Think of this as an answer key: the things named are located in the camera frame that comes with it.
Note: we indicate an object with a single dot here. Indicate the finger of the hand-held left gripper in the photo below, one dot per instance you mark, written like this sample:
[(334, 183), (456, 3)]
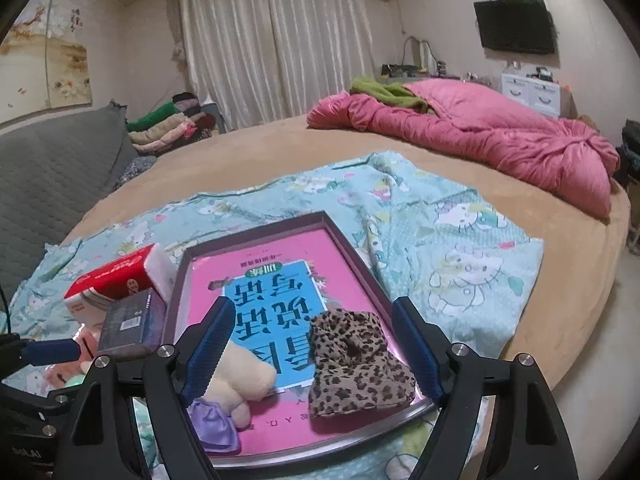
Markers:
[(50, 351)]

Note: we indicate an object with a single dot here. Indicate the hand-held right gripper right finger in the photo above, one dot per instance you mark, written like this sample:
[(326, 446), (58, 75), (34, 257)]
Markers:
[(417, 355)]

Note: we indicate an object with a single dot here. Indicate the black wall television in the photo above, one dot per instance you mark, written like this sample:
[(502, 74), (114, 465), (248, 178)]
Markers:
[(515, 27)]

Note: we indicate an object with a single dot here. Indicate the pink book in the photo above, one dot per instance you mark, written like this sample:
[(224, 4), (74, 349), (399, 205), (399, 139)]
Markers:
[(215, 285)]

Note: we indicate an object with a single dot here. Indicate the pink quilt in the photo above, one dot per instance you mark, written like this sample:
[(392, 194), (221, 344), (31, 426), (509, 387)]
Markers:
[(500, 130)]

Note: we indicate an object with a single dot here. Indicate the flower wall painting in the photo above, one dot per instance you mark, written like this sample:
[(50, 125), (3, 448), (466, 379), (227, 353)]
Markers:
[(45, 60)]

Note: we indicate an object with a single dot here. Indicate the dark patterned cloth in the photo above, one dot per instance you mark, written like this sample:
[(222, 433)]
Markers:
[(140, 166)]

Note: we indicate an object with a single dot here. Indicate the beige plush toy purple dress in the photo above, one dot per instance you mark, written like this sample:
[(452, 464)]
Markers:
[(245, 375)]

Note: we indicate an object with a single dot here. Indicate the dark blue box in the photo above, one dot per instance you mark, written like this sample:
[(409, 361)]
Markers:
[(130, 320)]

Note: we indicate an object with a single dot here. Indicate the purple framed tray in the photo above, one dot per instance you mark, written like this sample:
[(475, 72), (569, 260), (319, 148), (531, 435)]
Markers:
[(176, 300)]

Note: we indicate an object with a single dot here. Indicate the grey quilted cover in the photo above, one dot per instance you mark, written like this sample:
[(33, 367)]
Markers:
[(50, 170)]

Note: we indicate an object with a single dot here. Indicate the pile of folded clothes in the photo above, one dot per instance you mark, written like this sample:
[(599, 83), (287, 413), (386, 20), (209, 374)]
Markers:
[(160, 132)]

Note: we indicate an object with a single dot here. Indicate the leopard print cloth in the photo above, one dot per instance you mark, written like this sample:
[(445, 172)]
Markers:
[(350, 375)]

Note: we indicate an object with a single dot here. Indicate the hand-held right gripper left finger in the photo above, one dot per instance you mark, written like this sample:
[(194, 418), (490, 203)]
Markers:
[(207, 355)]

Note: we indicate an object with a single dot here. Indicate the green cloth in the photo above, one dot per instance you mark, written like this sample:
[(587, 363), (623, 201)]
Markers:
[(385, 91)]

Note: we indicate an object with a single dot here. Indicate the white arched frame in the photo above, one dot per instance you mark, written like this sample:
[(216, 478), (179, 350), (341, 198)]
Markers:
[(419, 57)]

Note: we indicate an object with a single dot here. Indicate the black electronic device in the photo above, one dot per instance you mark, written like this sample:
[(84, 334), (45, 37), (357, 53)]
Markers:
[(397, 69)]

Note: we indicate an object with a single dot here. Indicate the white curtain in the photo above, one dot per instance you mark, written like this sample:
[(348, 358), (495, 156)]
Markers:
[(275, 35)]

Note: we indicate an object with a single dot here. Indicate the small pink plush doll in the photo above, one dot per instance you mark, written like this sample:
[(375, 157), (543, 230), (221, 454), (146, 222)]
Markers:
[(87, 344)]

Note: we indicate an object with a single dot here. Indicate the red white tissue pack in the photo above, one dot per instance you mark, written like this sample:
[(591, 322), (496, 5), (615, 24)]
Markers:
[(115, 280)]

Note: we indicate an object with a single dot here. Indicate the cartoon cat printed blanket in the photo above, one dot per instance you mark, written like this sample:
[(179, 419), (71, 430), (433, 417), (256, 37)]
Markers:
[(450, 240)]

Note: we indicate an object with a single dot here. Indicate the white drawer cabinet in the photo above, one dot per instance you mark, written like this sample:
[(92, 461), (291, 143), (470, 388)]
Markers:
[(530, 92)]

